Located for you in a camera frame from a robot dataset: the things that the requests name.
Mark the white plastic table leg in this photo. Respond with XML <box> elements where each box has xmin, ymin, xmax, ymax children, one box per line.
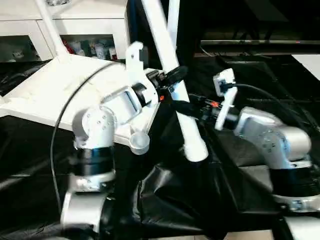
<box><xmin>166</xmin><ymin>0</ymin><xmax>181</xmax><ymax>66</ymax></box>
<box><xmin>140</xmin><ymin>0</ymin><xmax>210</xmax><ymax>163</ymax></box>
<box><xmin>34</xmin><ymin>0</ymin><xmax>70</xmax><ymax>60</ymax></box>

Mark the white plastic table top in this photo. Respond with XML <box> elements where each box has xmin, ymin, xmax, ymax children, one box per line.
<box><xmin>0</xmin><ymin>53</ymin><xmax>161</xmax><ymax>156</ymax></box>

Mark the black table mat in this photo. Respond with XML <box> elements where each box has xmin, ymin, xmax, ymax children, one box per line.
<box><xmin>0</xmin><ymin>48</ymin><xmax>320</xmax><ymax>238</ymax></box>

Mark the white glass-door cabinet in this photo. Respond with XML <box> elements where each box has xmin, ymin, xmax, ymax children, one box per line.
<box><xmin>0</xmin><ymin>0</ymin><xmax>130</xmax><ymax>64</ymax></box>

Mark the white flat board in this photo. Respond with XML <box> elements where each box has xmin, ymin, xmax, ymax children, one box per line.
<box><xmin>291</xmin><ymin>53</ymin><xmax>320</xmax><ymax>81</ymax></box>

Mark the clear glass ornament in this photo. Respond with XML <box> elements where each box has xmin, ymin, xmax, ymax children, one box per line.
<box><xmin>46</xmin><ymin>0</ymin><xmax>74</xmax><ymax>8</ymax></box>

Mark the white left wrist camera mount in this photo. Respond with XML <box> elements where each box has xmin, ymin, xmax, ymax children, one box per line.
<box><xmin>124</xmin><ymin>41</ymin><xmax>161</xmax><ymax>109</ymax></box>

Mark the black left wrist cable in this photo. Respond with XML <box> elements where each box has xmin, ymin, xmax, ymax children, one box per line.
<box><xmin>49</xmin><ymin>63</ymin><xmax>126</xmax><ymax>210</ymax></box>

